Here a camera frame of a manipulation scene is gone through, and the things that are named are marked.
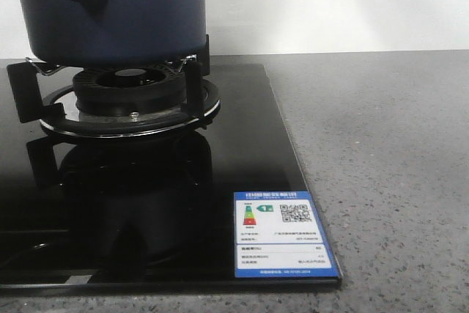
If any black round gas burner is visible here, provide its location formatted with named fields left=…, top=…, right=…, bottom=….
left=73, top=65, right=186, bottom=117

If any black pot support grate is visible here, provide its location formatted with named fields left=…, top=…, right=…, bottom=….
left=7, top=43, right=221, bottom=140

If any black glass gas stove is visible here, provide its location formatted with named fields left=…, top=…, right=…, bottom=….
left=1, top=65, right=342, bottom=295

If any dark blue cooking pot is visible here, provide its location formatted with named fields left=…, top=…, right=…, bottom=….
left=20, top=0, right=206, bottom=67

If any blue energy label sticker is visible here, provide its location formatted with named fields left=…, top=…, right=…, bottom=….
left=234, top=191, right=341, bottom=279

